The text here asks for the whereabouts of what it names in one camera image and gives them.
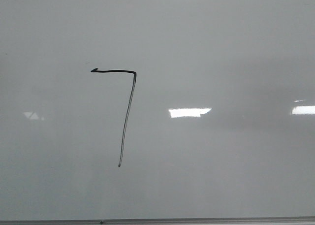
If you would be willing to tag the white whiteboard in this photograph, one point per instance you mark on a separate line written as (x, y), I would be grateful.
(145, 109)

